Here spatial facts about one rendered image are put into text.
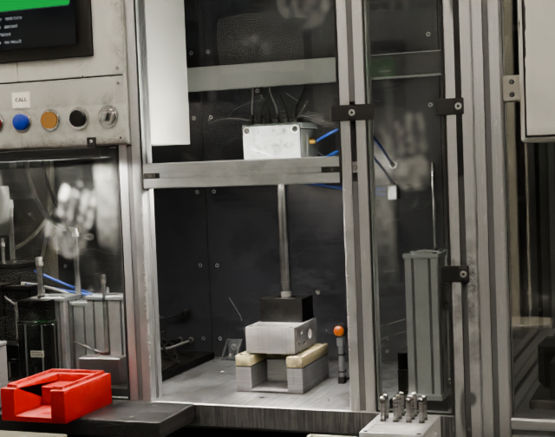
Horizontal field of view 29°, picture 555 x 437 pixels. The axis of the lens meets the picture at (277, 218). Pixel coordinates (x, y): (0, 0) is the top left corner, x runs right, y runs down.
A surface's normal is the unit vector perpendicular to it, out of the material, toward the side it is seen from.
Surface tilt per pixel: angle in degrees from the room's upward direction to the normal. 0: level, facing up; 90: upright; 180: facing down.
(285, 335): 90
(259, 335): 90
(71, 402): 90
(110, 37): 90
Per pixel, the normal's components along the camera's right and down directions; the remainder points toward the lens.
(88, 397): 0.93, -0.02
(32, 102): -0.36, 0.07
